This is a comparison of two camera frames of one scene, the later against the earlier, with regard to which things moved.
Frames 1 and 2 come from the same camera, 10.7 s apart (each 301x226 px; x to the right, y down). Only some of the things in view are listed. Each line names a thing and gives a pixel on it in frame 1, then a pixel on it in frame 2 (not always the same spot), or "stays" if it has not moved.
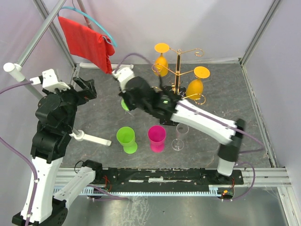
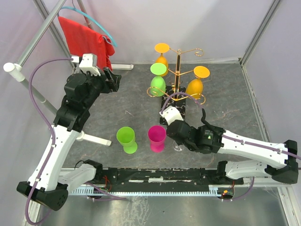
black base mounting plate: (142, 177) stays
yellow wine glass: (194, 88) stays
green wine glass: (124, 105) → (158, 84)
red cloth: (88, 44) stays
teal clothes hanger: (88, 16) stays
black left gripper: (89, 90) → (109, 86)
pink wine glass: (156, 135) stays
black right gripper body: (131, 104) → (178, 143)
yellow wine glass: (161, 65) stays
